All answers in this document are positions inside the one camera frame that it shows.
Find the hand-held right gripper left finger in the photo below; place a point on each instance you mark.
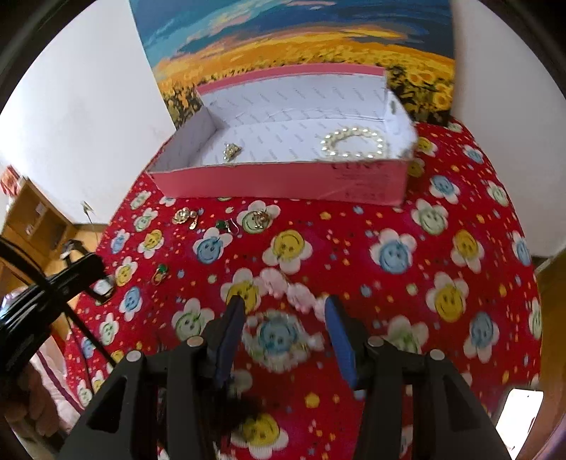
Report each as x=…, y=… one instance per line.
x=233, y=336

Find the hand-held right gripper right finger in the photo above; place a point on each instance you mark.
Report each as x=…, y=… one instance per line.
x=341, y=343

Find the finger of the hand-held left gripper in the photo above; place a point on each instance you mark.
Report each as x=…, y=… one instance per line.
x=84, y=267

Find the green drop earring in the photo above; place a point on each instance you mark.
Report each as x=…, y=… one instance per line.
x=222, y=226

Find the pink cardboard box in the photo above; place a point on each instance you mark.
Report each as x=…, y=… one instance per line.
x=283, y=179

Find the wooden cabinet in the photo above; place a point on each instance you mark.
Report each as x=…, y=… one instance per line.
x=31, y=221

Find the green gold earring left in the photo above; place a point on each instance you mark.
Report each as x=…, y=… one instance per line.
x=159, y=273

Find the red smiley flower cloth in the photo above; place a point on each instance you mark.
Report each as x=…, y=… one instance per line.
x=398, y=274

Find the pink striped garment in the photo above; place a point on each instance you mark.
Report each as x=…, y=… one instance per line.
x=53, y=389

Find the gold flower earring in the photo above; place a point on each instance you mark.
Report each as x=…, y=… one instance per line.
x=181, y=216

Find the gold leaf earring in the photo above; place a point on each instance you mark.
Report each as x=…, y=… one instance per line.
x=193, y=221

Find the gold knot earring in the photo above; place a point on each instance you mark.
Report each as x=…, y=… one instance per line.
x=259, y=219

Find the gold brooch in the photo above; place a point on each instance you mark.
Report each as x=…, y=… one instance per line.
x=231, y=151

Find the pearl hair clip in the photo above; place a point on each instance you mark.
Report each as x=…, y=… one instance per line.
x=329, y=140

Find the wooden door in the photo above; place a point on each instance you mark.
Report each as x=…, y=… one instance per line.
x=550, y=318

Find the sunflower field painting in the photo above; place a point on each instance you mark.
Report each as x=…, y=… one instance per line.
x=287, y=35

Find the red wall ornament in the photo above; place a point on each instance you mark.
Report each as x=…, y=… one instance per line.
x=9, y=180

